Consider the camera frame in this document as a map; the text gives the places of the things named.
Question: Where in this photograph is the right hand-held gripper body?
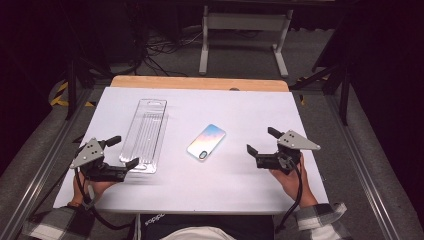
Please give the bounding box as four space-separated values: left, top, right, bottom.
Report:
255 129 322 175

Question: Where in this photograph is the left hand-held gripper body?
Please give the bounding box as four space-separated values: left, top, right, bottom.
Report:
69 137 128 183

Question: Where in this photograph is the clear plastic package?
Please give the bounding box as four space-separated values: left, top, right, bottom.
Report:
118 98 169 175

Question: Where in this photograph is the iridescent phone case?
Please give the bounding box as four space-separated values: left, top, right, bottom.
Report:
186 123 227 162

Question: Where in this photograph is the person's left hand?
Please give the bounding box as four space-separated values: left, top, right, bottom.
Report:
69 173 118 207

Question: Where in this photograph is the person's right hand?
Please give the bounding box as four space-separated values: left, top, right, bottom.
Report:
269 153 318 209

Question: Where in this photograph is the black tripod stand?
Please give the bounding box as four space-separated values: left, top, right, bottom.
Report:
64 54 113 121
289 59 352 127

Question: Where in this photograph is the person's torso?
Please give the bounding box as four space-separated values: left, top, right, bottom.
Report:
133 214 276 240

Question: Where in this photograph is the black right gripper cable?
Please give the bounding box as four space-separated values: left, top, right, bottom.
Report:
274 161 304 234

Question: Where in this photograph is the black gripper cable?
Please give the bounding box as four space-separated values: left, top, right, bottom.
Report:
74 168 134 232
274 161 304 234

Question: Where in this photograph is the aluminium rail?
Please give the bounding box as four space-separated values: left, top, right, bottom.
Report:
0 88 94 240
324 94 403 240

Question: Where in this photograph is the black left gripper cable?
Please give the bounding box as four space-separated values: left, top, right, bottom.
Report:
74 168 134 232

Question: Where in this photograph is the bundle of black floor cables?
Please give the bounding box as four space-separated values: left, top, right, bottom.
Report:
143 28 205 78

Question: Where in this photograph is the white metal-frame desk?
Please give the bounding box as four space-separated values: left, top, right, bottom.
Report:
198 4 295 79

